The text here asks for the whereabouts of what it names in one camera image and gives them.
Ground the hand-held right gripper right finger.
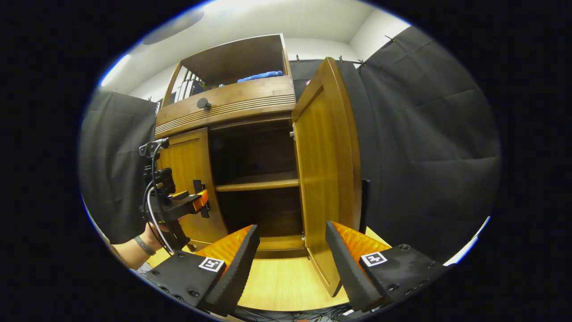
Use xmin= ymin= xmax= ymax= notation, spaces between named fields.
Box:
xmin=325 ymin=221 xmax=450 ymax=313

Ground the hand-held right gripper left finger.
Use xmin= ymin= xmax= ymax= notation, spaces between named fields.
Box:
xmin=141 ymin=225 xmax=261 ymax=317

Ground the black door handle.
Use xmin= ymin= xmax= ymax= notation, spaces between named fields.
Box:
xmin=193 ymin=179 xmax=211 ymax=219
xmin=360 ymin=179 xmax=371 ymax=234

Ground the wooden double-door shoe cabinet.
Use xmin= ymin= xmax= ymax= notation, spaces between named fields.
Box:
xmin=154 ymin=34 xmax=363 ymax=298

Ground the wooden inner cabinet shelf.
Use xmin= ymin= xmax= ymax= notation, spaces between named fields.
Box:
xmin=215 ymin=172 xmax=300 ymax=193

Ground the dark wristband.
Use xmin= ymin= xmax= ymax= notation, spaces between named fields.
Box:
xmin=134 ymin=235 xmax=157 ymax=256

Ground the blue towel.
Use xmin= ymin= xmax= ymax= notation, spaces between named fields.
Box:
xmin=237 ymin=70 xmax=284 ymax=84

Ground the black backdrop cloth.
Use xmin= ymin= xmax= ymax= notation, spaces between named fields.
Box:
xmin=78 ymin=26 xmax=502 ymax=264

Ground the black cable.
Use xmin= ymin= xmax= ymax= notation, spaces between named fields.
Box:
xmin=142 ymin=140 xmax=169 ymax=224

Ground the white cable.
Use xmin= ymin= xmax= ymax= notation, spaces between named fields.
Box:
xmin=147 ymin=186 xmax=175 ymax=254

